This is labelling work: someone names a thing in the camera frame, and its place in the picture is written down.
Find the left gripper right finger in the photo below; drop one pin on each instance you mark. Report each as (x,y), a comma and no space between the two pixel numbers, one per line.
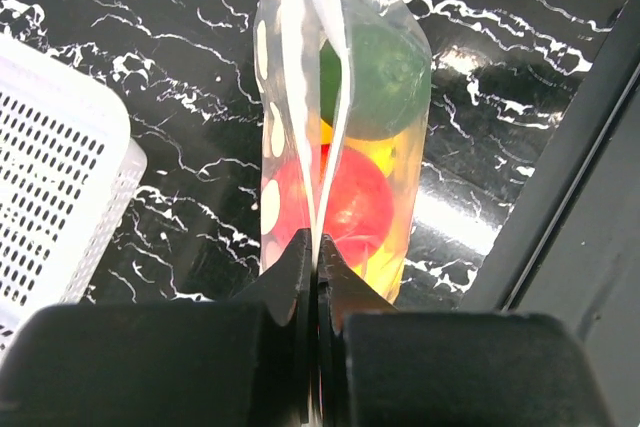
(380,366)

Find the red apple fruit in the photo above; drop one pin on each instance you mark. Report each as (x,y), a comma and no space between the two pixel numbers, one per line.
(359,213)

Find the yellow lemon fruit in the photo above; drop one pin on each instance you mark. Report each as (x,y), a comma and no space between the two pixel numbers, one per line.
(384,269)

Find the clear dotted zip bag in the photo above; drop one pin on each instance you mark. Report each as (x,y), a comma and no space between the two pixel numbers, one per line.
(303,71)

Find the white perforated plastic basket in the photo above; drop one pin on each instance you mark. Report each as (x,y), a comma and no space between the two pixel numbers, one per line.
(69,169)

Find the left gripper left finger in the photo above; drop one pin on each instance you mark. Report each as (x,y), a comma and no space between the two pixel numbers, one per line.
(240,362)

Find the yellow orange fruit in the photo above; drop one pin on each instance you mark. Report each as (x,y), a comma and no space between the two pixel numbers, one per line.
(375,152)

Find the green lime fruit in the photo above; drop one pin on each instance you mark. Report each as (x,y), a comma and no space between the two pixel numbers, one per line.
(391,82)

